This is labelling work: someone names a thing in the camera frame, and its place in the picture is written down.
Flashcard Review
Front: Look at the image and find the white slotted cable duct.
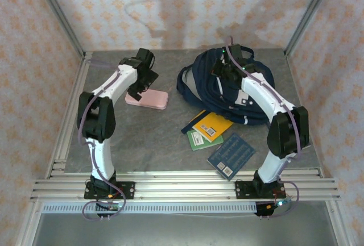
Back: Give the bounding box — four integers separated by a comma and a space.
42, 202, 258, 215

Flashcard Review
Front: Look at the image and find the grey metal sheet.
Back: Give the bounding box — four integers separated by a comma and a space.
31, 213, 339, 246

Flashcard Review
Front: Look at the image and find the aluminium cross rail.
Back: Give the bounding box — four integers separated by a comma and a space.
30, 168, 342, 203

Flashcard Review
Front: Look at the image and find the yellow book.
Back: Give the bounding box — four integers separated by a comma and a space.
192, 111, 234, 144

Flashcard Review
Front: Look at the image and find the right aluminium side rail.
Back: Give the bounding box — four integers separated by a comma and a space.
284, 52, 325, 178

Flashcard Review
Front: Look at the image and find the dark blue printed book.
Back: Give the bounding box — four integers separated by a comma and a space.
206, 132, 256, 183

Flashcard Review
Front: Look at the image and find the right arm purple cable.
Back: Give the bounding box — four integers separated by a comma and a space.
226, 36, 302, 218

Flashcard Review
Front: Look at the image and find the left aluminium side rail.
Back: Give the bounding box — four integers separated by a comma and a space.
45, 52, 93, 179

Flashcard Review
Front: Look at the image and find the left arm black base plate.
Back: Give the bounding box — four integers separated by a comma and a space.
84, 181, 136, 201

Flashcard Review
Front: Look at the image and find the green book with house picture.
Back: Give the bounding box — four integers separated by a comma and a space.
186, 129, 225, 152

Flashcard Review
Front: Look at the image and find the aluminium side rail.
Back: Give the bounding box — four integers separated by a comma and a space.
284, 52, 325, 178
45, 52, 93, 179

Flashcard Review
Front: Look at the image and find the navy blue backpack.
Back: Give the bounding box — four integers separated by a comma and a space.
176, 47, 275, 127

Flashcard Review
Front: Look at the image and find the right aluminium corner post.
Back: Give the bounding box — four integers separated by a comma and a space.
284, 0, 340, 57

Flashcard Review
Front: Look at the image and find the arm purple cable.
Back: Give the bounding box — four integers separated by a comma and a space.
226, 36, 302, 218
77, 58, 127, 222

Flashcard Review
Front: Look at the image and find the aluminium corner post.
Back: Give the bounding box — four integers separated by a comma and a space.
284, 0, 340, 57
30, 0, 86, 59

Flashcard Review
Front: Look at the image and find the pink pencil case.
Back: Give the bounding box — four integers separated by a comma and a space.
125, 88, 169, 111

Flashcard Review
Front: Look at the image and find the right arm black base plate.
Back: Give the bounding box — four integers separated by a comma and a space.
235, 180, 287, 201

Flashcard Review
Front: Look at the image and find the left aluminium corner post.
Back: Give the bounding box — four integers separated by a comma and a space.
30, 0, 86, 59

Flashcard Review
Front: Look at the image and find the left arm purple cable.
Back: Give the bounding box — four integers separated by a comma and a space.
77, 58, 127, 222

